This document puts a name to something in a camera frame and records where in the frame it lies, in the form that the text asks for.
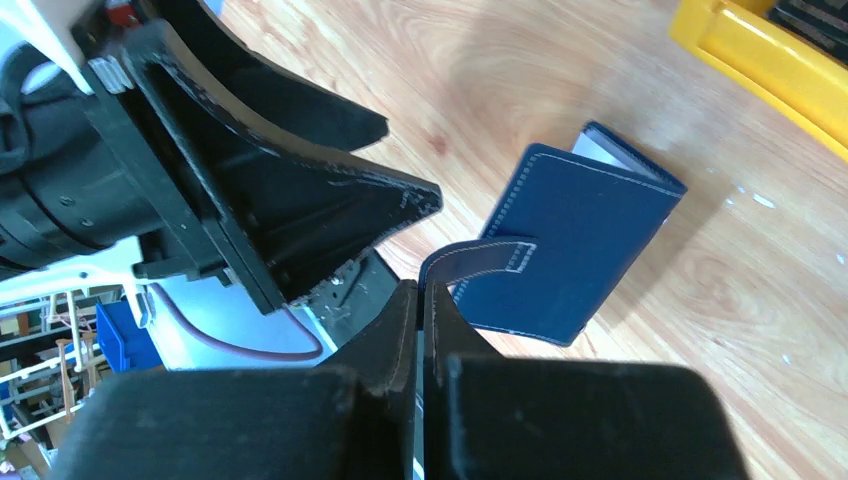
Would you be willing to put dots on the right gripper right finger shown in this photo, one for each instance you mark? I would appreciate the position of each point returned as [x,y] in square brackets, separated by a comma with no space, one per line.
[488,416]

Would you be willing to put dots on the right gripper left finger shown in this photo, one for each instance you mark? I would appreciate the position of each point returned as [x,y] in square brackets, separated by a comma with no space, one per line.
[350,417]

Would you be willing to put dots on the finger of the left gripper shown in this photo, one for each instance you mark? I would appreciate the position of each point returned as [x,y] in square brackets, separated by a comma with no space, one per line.
[282,97]
[234,191]

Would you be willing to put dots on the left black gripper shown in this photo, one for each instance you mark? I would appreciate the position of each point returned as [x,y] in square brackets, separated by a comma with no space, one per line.
[63,193]

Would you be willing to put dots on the blue leather card holder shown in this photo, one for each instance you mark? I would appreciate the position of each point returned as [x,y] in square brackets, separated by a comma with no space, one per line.
[565,230]

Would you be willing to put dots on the yellow plastic bin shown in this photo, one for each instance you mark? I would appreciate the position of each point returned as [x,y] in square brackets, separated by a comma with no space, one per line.
[788,73]

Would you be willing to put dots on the black credit card stack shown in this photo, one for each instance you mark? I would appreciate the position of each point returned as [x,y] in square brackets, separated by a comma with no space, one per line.
[821,22]

